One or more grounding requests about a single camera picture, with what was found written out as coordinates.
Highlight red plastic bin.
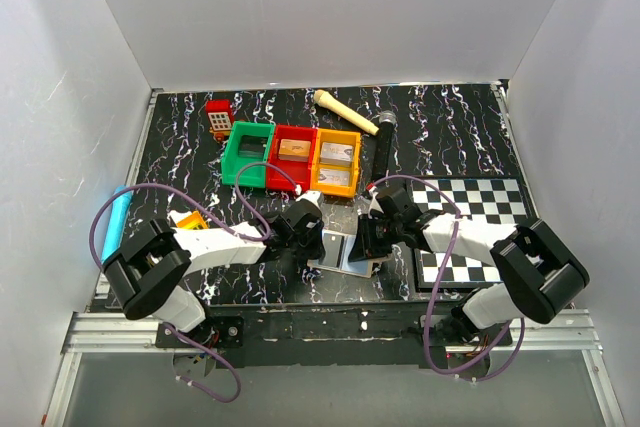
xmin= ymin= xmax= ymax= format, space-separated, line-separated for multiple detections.
xmin=268 ymin=124 xmax=317 ymax=192

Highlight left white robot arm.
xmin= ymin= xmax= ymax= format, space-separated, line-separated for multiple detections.
xmin=103 ymin=191 xmax=324 ymax=333

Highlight yellow green toy block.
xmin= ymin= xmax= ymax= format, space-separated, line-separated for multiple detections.
xmin=169 ymin=210 xmax=209 ymax=230

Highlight black microphone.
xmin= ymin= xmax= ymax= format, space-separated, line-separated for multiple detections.
xmin=371 ymin=111 xmax=397 ymax=182

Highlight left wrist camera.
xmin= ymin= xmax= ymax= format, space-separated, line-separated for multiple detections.
xmin=296 ymin=190 xmax=324 ymax=208

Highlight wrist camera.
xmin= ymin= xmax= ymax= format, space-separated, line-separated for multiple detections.
xmin=296 ymin=190 xmax=324 ymax=208
xmin=367 ymin=184 xmax=384 ymax=217

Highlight beige leather card holder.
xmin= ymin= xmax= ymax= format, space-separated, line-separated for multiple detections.
xmin=306 ymin=229 xmax=393 ymax=279

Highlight white diamond card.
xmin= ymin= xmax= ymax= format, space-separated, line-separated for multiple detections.
xmin=317 ymin=167 xmax=351 ymax=187

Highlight yellow plastic bin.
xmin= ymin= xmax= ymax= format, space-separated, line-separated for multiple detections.
xmin=310 ymin=128 xmax=361 ymax=198

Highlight black VIP card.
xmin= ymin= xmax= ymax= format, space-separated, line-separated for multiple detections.
xmin=320 ymin=232 xmax=346 ymax=269

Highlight black white chessboard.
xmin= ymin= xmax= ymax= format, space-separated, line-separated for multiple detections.
xmin=408 ymin=177 xmax=535 ymax=290

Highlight card box in red bin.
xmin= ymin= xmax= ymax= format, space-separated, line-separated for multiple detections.
xmin=278 ymin=139 xmax=311 ymax=162

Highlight card box in yellow bin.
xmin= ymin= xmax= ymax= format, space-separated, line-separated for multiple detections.
xmin=319 ymin=142 xmax=354 ymax=167

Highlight red toy block building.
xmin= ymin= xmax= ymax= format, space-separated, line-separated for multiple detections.
xmin=205 ymin=99 xmax=234 ymax=142

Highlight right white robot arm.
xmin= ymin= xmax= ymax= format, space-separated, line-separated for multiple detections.
xmin=349 ymin=186 xmax=590 ymax=342

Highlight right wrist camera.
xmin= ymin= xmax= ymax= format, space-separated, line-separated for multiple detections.
xmin=367 ymin=184 xmax=384 ymax=217

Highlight blue plastic card sleeves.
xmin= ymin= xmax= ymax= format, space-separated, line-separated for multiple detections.
xmin=319 ymin=231 xmax=371 ymax=273

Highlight green plastic bin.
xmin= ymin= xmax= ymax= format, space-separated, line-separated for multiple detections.
xmin=221 ymin=121 xmax=275 ymax=186

